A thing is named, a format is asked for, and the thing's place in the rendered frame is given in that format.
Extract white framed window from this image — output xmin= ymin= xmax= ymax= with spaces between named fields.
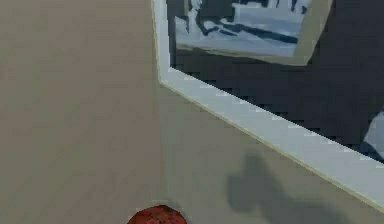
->
xmin=150 ymin=0 xmax=384 ymax=214

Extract dark red round ball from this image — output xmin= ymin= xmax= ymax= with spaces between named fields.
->
xmin=126 ymin=204 xmax=189 ymax=224

